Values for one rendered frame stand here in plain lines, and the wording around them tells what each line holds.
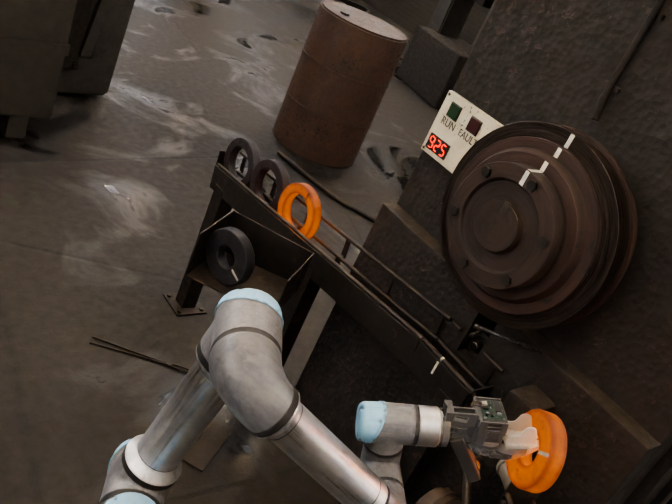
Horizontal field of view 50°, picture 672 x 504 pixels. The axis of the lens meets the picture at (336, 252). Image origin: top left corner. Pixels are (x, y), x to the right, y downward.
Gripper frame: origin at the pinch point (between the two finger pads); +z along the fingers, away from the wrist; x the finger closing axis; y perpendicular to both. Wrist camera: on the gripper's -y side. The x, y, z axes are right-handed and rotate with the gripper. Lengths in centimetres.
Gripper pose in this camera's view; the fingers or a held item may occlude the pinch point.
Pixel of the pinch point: (540, 443)
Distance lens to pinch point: 148.1
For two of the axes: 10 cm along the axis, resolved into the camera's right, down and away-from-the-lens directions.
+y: 1.2, -8.7, -4.8
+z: 9.9, 1.0, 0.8
